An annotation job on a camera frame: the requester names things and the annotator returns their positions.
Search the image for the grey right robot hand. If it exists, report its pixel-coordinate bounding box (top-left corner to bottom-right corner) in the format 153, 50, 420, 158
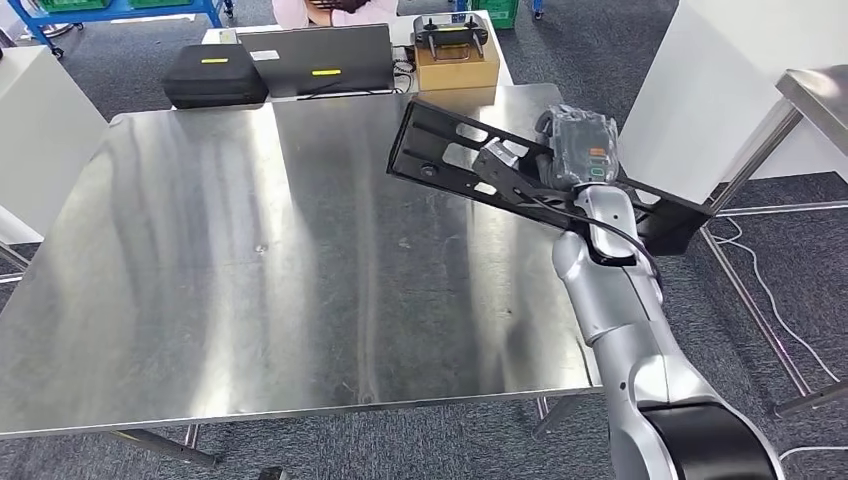
535, 104, 621, 193

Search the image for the black plastic panel part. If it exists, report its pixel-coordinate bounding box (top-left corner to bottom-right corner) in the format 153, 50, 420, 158
386, 97, 717, 258

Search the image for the steel workbench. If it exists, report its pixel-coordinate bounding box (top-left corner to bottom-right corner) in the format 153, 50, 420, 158
0, 82, 605, 468

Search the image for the brown cardboard box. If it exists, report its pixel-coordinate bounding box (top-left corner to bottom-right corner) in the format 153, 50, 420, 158
413, 40, 501, 92

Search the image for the white box partition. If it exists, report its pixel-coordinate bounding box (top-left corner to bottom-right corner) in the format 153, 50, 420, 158
0, 46, 111, 246
619, 0, 848, 207

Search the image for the green plastic crate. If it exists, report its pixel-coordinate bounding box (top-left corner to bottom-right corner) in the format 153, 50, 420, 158
471, 0, 519, 30

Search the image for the black remote controller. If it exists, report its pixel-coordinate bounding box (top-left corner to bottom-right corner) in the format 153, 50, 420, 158
411, 13, 490, 62

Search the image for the person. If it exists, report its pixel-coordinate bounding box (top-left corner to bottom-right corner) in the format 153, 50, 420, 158
271, 0, 400, 29

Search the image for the grey laptop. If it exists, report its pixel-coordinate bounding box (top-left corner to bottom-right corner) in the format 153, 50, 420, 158
237, 23, 397, 101

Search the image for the black zip case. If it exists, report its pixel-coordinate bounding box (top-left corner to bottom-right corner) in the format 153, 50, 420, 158
162, 43, 270, 111

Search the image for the blue rack with casters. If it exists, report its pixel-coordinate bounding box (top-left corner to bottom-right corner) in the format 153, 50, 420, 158
6, 0, 230, 60

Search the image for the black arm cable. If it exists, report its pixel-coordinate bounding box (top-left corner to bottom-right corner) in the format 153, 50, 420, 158
523, 192, 664, 293

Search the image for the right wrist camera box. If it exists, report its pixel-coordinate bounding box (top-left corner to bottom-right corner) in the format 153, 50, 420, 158
471, 137, 584, 220

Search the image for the black cable bundle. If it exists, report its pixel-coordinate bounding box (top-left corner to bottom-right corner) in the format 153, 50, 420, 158
394, 44, 419, 94

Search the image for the white floor cable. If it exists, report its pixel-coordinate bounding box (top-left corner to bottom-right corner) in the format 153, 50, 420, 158
712, 218, 848, 386
778, 445, 848, 465

